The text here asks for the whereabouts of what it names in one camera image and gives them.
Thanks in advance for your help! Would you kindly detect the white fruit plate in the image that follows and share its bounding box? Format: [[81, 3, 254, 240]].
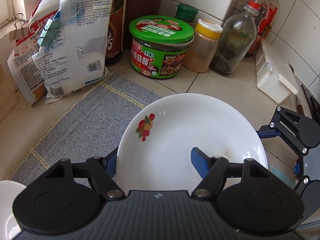
[[116, 94, 268, 193]]

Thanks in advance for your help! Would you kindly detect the white floral bowl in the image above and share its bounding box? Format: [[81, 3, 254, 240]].
[[0, 180, 26, 240]]

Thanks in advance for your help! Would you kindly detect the grey teal checked mat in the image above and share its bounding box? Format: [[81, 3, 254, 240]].
[[10, 72, 294, 186]]

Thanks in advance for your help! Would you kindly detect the white seasoning box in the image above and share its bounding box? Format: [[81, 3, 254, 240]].
[[254, 40, 299, 104]]

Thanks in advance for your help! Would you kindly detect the clear glass oil bottle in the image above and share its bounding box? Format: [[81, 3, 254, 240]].
[[209, 0, 260, 76]]

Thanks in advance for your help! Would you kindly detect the yellow lid spice jar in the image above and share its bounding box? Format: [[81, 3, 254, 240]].
[[183, 18, 223, 73]]

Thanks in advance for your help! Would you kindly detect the red white food bag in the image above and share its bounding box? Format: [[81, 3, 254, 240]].
[[6, 0, 63, 106]]

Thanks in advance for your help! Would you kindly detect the white blue salt bag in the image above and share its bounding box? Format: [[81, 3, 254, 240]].
[[33, 0, 113, 103]]

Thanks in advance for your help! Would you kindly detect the bamboo cutting board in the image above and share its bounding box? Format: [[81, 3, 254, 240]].
[[0, 67, 20, 121]]

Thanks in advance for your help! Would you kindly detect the dark vinegar bottle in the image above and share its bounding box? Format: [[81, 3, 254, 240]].
[[105, 0, 126, 66]]

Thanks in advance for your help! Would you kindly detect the green mushroom sauce jar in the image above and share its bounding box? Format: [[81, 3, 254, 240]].
[[129, 15, 194, 79]]

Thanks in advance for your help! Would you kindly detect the green lid small jar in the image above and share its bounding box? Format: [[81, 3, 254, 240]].
[[175, 3, 199, 26]]

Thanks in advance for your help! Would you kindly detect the dark red knife block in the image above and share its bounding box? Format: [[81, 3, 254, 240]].
[[123, 0, 161, 50]]

